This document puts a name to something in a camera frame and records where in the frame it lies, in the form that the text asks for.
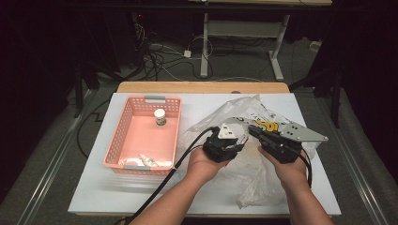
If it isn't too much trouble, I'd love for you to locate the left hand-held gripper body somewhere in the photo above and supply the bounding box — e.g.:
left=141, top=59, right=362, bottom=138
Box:
left=202, top=122, right=248, bottom=163

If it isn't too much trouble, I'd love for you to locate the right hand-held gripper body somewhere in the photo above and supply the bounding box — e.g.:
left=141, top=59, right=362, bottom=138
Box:
left=259, top=121, right=329, bottom=164

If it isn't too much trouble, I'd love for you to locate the clear plastic bag yellow smiley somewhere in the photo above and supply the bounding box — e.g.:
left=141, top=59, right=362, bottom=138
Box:
left=184, top=94, right=318, bottom=210

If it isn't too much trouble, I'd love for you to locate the pink perforated plastic basket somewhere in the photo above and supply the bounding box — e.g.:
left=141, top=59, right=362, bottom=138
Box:
left=102, top=95, right=183, bottom=176

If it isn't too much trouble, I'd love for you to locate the small white spray bottle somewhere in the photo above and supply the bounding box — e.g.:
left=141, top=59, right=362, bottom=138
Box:
left=124, top=157, right=143, bottom=167

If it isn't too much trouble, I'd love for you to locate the person's left hand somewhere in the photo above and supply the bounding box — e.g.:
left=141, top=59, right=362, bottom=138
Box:
left=186, top=146, right=231, bottom=186

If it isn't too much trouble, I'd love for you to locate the person's right hand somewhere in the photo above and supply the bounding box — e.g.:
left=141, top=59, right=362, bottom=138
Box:
left=257, top=145, right=309, bottom=189

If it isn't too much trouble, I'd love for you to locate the white table mat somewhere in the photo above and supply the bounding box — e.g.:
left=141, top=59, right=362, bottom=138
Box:
left=68, top=92, right=342, bottom=217

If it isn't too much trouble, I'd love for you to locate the wooden table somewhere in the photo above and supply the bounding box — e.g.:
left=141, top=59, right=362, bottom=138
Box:
left=116, top=81, right=291, bottom=95

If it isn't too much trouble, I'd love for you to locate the white green-label medicine jar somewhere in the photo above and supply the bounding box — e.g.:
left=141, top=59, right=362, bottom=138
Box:
left=153, top=108, right=167, bottom=127

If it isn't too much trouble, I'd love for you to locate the white red ointment tube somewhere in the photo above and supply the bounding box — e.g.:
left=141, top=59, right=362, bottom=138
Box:
left=139, top=153, right=161, bottom=168

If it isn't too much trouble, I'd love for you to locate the black metal stand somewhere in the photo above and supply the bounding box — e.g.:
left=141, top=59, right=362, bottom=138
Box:
left=69, top=59, right=101, bottom=119
left=288, top=55, right=344, bottom=129

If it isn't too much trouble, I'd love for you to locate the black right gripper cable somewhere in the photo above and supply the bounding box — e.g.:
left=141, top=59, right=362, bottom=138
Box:
left=298, top=153, right=314, bottom=189

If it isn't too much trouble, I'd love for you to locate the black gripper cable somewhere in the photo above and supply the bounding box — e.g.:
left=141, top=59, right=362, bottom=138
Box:
left=114, top=126, right=220, bottom=225
left=298, top=153, right=314, bottom=189

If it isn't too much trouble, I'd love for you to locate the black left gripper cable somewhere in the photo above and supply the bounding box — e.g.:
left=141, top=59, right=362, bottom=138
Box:
left=114, top=126, right=220, bottom=225

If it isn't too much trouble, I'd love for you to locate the grey frame desk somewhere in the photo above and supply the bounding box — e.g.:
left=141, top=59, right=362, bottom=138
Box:
left=187, top=0, right=333, bottom=83

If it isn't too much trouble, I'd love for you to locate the tangle of floor cables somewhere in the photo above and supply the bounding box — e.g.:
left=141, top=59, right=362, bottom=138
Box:
left=132, top=12, right=217, bottom=83

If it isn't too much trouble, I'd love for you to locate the black floor cable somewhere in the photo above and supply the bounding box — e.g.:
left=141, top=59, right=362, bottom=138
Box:
left=76, top=98, right=111, bottom=159

